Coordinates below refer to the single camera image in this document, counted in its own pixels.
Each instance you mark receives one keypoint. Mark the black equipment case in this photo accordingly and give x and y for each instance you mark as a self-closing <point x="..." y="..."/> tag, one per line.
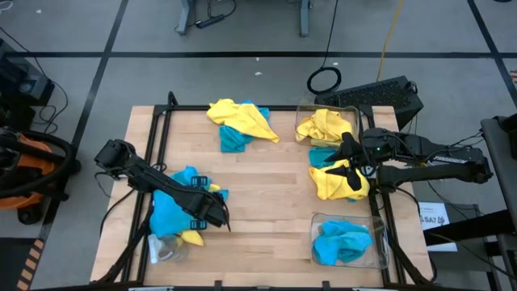
<point x="24" y="87"/>

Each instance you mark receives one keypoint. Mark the clear plastic basket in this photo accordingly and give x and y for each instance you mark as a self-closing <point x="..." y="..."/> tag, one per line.
<point x="354" y="115"/>
<point x="379" y="242"/>

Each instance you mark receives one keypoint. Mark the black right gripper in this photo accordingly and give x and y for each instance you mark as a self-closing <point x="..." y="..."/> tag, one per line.
<point x="375" y="149"/>

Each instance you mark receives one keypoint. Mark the black metal beam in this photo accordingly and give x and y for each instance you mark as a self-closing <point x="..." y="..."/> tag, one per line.
<point x="476" y="228"/>

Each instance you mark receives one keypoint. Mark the orange shop vacuum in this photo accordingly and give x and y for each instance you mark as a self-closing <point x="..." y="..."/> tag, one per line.
<point x="38" y="161"/>

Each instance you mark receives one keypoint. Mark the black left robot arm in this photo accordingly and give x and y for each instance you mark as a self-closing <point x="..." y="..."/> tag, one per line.
<point x="145" y="178"/>

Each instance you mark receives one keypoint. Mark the white paper sign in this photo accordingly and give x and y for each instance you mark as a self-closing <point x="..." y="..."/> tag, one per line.
<point x="432" y="214"/>

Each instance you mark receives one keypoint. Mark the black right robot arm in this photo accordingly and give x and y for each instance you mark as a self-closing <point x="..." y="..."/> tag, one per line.
<point x="444" y="174"/>

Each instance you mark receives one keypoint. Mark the gray table leg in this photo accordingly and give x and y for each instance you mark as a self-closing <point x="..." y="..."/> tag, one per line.
<point x="185" y="16"/>
<point x="305" y="18"/>

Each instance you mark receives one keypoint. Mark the black hazard striped mat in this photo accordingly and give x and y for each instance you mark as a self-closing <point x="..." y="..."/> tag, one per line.
<point x="12" y="262"/>

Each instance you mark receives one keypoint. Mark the black power strip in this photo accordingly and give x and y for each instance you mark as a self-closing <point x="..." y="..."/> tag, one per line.
<point x="210" y="21"/>

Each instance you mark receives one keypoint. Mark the gray desk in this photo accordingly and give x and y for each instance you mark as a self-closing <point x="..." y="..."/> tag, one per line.
<point x="505" y="202"/>

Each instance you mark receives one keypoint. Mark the small clear plastic cup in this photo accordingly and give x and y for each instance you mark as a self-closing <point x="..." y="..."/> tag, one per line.
<point x="169" y="250"/>

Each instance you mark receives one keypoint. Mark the black aluminium table frame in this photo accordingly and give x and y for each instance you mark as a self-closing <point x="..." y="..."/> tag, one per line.
<point x="284" y="108"/>

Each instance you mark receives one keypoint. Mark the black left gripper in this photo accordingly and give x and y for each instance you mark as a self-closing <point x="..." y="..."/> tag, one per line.
<point x="206" y="208"/>

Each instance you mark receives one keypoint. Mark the teal microfiber towel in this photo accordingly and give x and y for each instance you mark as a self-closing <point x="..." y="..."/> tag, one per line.
<point x="232" y="141"/>
<point x="331" y="254"/>
<point x="319" y="157"/>

